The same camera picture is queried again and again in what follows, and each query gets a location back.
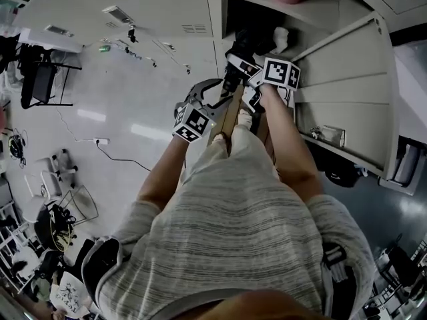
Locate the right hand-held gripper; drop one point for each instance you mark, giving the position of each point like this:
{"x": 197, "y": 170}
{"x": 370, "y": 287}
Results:
{"x": 277, "y": 72}

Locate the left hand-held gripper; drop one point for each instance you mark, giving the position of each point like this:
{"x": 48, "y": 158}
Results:
{"x": 195, "y": 122}

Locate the white cloth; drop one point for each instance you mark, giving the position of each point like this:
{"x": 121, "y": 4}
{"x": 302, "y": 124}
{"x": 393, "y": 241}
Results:
{"x": 281, "y": 40}

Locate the person's right forearm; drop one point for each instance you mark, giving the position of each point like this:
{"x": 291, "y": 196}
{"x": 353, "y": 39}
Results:
{"x": 290, "y": 145}

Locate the person's left forearm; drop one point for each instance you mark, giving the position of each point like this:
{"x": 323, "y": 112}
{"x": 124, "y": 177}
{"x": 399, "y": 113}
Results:
{"x": 166, "y": 172}

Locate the locker door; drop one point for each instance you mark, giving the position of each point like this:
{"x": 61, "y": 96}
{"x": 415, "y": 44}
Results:
{"x": 350, "y": 62}

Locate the wooden slat platform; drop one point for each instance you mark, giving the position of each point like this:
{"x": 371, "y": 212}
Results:
{"x": 233, "y": 112}

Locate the person's left shoe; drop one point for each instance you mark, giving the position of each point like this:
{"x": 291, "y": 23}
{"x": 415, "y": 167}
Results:
{"x": 219, "y": 137}

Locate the person's shoe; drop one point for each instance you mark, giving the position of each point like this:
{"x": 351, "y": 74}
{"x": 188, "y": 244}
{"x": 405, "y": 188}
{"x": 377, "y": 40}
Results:
{"x": 245, "y": 118}
{"x": 219, "y": 137}

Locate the person's right shoe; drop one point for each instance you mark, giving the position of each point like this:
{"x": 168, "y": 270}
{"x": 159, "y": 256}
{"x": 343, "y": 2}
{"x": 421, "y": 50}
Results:
{"x": 245, "y": 118}

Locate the person's beige trousers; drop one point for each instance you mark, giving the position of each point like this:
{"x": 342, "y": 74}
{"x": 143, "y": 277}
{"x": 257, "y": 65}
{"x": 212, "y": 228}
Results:
{"x": 237, "y": 155}

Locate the black key bunch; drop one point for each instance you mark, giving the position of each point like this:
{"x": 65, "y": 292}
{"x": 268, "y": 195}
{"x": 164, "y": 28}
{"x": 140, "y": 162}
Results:
{"x": 132, "y": 35}

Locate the white power strip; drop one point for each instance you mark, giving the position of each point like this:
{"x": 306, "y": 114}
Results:
{"x": 101, "y": 141}

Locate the green drink can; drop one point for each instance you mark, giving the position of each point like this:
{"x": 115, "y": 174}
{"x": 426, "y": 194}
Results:
{"x": 104, "y": 48}

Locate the person's grey striped shirt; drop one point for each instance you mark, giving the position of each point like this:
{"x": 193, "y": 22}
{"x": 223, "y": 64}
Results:
{"x": 233, "y": 238}

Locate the black bin bag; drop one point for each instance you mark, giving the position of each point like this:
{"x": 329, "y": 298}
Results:
{"x": 340, "y": 175}

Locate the black folding table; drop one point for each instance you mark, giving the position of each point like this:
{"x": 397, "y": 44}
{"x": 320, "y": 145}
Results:
{"x": 43, "y": 82}

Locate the white office chair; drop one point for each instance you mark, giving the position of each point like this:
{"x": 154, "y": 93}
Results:
{"x": 43, "y": 192}

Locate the grey printer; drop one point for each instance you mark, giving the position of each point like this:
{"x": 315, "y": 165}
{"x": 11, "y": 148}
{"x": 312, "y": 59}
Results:
{"x": 408, "y": 165}

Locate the person's chin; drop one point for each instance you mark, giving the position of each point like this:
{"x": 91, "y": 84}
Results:
{"x": 263, "y": 307}

